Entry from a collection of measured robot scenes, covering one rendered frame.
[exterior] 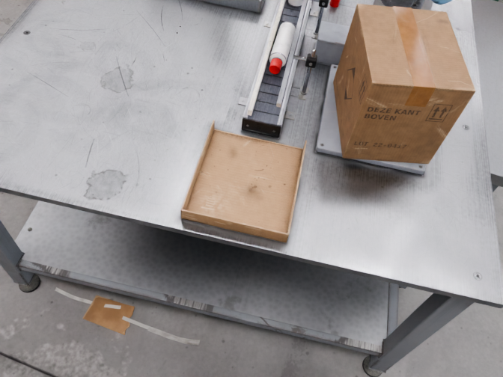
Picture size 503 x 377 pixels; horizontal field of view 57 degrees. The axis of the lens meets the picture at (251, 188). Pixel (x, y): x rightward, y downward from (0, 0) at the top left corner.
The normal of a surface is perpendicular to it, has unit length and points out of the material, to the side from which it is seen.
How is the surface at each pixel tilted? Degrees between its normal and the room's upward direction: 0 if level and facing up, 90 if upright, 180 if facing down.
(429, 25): 0
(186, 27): 0
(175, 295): 0
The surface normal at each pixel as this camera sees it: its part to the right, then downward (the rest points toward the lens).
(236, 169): 0.09, -0.57
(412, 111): -0.02, 0.82
